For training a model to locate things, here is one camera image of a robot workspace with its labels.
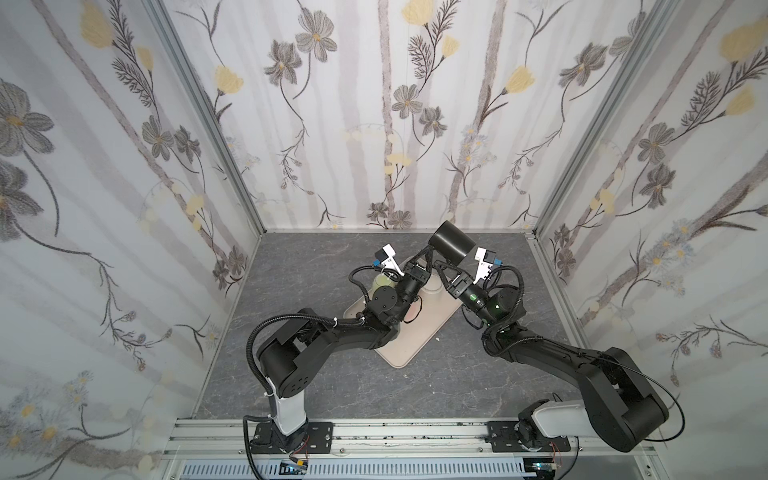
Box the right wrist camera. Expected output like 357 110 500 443
474 247 502 284

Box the black mug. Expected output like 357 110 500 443
428 220 476 266

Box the light green mug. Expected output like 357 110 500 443
368 272 400 300

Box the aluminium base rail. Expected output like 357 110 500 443
152 418 670 479

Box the white perforated cable duct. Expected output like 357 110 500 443
178 457 538 480

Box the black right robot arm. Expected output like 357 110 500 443
433 260 670 452

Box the beige plastic tray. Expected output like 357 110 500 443
340 257 459 368

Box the cream white mug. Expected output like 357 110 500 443
419 273 445 300

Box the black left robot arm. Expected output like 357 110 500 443
245 246 435 453

